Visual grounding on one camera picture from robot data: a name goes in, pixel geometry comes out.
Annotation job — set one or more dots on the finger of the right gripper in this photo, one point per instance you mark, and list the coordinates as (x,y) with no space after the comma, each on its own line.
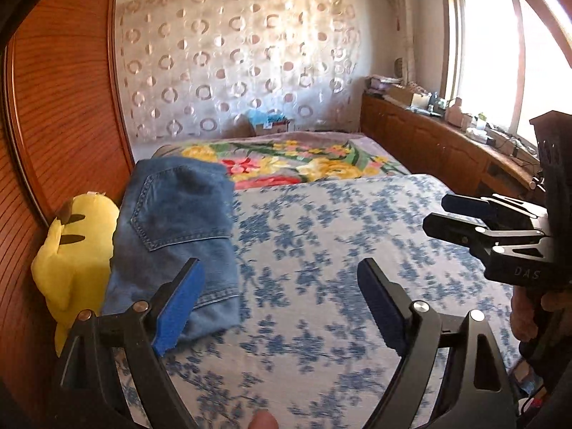
(473,234)
(499,212)

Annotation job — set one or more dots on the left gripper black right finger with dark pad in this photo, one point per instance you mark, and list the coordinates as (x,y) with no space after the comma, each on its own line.
(475,391)

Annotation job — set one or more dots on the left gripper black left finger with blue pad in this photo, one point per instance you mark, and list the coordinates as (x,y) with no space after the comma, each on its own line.
(87,391)

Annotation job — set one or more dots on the blue denim jeans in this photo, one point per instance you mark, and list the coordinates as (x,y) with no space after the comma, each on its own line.
(174,209)

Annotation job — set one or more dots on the black sleeved forearm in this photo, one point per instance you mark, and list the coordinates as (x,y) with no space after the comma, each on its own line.
(549,356)

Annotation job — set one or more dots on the person's right hand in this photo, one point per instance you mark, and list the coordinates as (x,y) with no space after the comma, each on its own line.
(524,308)

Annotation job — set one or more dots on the wooden side cabinet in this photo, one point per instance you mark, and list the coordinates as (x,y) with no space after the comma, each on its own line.
(427,145)

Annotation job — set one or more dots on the yellow Pikachu plush toy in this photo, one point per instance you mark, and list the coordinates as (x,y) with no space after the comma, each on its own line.
(71,269)

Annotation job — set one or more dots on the cardboard box on cabinet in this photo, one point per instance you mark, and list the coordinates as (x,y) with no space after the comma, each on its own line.
(408,98)

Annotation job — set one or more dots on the blue floral bed sheet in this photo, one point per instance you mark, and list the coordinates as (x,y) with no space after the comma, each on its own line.
(307,348)

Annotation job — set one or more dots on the wooden slatted headboard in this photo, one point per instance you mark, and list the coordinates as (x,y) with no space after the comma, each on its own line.
(61,135)

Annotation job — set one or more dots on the colourful floral blanket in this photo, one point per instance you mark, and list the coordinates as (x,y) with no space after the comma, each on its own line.
(291,158)

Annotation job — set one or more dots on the blue box by curtain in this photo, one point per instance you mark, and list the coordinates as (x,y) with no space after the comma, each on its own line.
(267,123)

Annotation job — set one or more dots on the white circle-patterned curtain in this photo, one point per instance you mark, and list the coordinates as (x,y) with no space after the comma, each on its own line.
(194,68)

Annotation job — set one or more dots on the window with wooden frame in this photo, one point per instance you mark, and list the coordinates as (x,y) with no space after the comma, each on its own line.
(504,65)

